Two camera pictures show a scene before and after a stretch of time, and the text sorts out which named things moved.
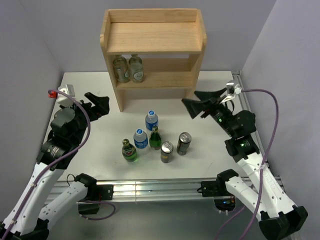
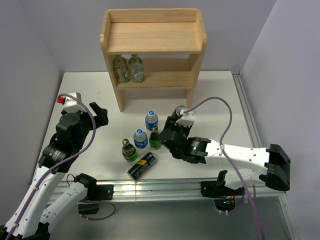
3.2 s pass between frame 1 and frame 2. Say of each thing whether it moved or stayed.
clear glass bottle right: stayed
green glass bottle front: stayed
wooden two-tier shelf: stayed
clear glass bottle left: stayed
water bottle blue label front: stayed
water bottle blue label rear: stayed
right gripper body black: moved
